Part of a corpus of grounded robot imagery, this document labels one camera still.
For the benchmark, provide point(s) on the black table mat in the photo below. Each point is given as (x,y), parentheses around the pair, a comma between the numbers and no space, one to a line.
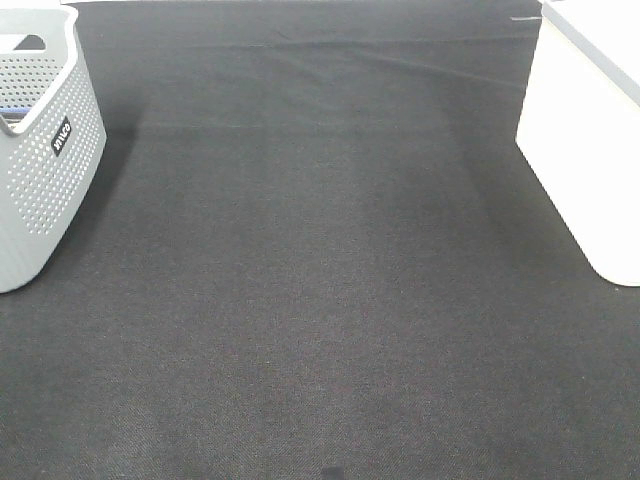
(312,250)

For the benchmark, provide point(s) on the blue cloth inside basket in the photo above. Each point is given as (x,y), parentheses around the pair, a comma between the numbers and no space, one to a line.
(13,115)

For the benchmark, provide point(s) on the grey perforated laundry basket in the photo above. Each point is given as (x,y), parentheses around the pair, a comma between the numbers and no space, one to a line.
(49,159)

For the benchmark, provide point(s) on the white plastic storage bin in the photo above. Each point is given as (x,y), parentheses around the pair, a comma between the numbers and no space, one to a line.
(579,127)

